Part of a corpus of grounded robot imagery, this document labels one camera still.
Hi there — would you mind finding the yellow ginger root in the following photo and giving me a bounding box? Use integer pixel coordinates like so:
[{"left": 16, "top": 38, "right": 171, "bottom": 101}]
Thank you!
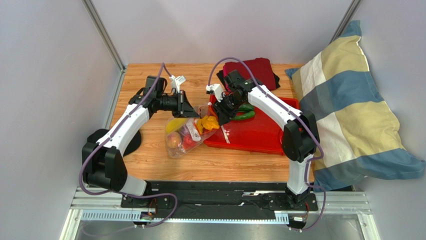
[{"left": 196, "top": 115, "right": 220, "bottom": 134}]

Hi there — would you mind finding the purple onion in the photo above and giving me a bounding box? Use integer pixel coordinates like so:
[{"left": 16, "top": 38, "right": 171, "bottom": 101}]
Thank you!
[{"left": 179, "top": 125, "right": 197, "bottom": 141}]

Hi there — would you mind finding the dark red folded cloth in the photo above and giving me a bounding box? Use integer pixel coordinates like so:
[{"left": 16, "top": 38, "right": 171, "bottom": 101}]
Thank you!
[{"left": 222, "top": 57, "right": 281, "bottom": 91}]

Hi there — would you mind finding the black cap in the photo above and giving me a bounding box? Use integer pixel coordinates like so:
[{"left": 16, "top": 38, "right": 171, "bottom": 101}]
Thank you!
[{"left": 87, "top": 128, "right": 143, "bottom": 157}]

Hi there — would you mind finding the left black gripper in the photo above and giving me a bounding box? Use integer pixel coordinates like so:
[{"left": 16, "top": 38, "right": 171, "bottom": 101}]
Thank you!
[{"left": 157, "top": 90, "right": 200, "bottom": 119}]

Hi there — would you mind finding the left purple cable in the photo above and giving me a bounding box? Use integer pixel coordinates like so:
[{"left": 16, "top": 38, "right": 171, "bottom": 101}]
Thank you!
[{"left": 78, "top": 62, "right": 179, "bottom": 229}]

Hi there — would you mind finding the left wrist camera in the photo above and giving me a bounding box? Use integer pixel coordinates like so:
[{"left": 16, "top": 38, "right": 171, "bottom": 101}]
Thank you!
[{"left": 169, "top": 75, "right": 187, "bottom": 94}]

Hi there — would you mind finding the lower green pepper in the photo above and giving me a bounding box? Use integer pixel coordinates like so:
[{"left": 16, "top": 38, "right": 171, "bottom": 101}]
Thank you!
[{"left": 232, "top": 110, "right": 256, "bottom": 121}]

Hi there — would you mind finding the striped pillow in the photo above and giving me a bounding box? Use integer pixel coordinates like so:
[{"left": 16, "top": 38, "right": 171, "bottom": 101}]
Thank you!
[{"left": 285, "top": 20, "right": 426, "bottom": 191}]

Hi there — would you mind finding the peach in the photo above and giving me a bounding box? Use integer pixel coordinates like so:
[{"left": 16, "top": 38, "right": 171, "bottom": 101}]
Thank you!
[{"left": 165, "top": 131, "right": 183, "bottom": 149}]

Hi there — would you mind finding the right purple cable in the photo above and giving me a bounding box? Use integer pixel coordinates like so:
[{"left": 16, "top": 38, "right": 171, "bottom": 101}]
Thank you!
[{"left": 207, "top": 56, "right": 327, "bottom": 233}]

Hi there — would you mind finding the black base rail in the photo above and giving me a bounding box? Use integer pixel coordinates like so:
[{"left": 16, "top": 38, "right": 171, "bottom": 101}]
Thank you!
[{"left": 120, "top": 181, "right": 320, "bottom": 220}]

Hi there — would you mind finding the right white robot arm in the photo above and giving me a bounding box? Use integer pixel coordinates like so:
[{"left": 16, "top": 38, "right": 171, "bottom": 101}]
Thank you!
[{"left": 205, "top": 70, "right": 320, "bottom": 201}]

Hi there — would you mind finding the clear zip top bag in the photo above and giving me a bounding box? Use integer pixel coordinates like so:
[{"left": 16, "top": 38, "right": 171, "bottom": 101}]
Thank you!
[{"left": 165, "top": 102, "right": 220, "bottom": 158}]

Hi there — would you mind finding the purple cable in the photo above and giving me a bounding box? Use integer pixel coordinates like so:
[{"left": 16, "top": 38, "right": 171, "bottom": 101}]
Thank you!
[
  {"left": 207, "top": 56, "right": 327, "bottom": 233},
  {"left": 78, "top": 62, "right": 179, "bottom": 229}
]

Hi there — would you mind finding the green onion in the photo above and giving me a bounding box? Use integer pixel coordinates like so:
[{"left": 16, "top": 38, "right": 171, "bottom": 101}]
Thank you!
[{"left": 221, "top": 126, "right": 231, "bottom": 144}]

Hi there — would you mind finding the red plastic tray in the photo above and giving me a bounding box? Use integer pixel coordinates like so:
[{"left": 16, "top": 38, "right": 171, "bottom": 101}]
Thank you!
[{"left": 204, "top": 107, "right": 284, "bottom": 156}]

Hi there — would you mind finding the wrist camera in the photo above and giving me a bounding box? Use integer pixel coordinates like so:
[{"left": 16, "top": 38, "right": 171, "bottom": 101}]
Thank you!
[
  {"left": 205, "top": 83, "right": 225, "bottom": 102},
  {"left": 169, "top": 75, "right": 187, "bottom": 94}
]

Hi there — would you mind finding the red orange tomato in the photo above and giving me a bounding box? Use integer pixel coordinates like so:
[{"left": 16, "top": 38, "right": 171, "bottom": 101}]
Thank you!
[{"left": 182, "top": 136, "right": 202, "bottom": 152}]

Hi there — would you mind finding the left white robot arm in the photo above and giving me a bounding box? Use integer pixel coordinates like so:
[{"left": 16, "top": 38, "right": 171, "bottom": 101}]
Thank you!
[{"left": 79, "top": 75, "right": 199, "bottom": 196}]

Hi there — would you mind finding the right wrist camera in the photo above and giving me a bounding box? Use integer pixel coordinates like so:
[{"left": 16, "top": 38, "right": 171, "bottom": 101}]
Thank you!
[{"left": 205, "top": 83, "right": 225, "bottom": 102}]

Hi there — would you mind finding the upper green cucumber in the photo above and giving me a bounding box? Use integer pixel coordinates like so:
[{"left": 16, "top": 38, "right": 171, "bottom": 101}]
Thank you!
[{"left": 238, "top": 103, "right": 255, "bottom": 113}]

